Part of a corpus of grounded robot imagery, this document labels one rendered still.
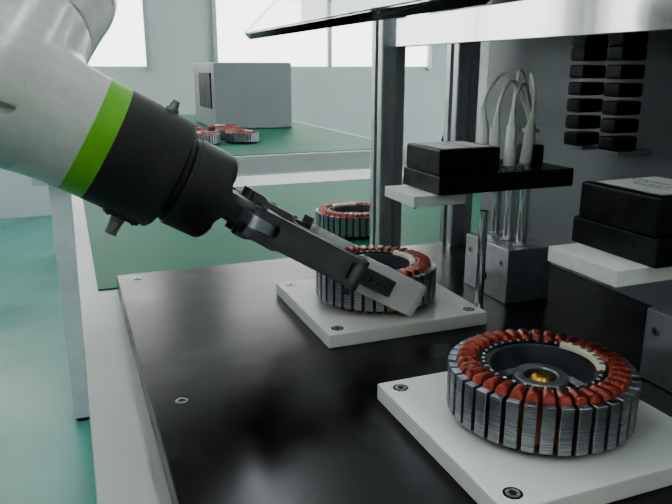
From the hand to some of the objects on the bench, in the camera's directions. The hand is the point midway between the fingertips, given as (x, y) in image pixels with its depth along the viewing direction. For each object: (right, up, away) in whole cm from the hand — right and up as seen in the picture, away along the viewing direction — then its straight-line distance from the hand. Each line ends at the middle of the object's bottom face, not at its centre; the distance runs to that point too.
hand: (373, 274), depth 63 cm
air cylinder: (+14, -2, +6) cm, 15 cm away
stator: (0, -2, +1) cm, 2 cm away
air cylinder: (+22, -8, -16) cm, 28 cm away
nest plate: (0, -3, +1) cm, 3 cm away
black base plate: (+6, -8, -9) cm, 13 cm away
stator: (+9, -8, -21) cm, 24 cm away
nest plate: (+9, -9, -21) cm, 24 cm away
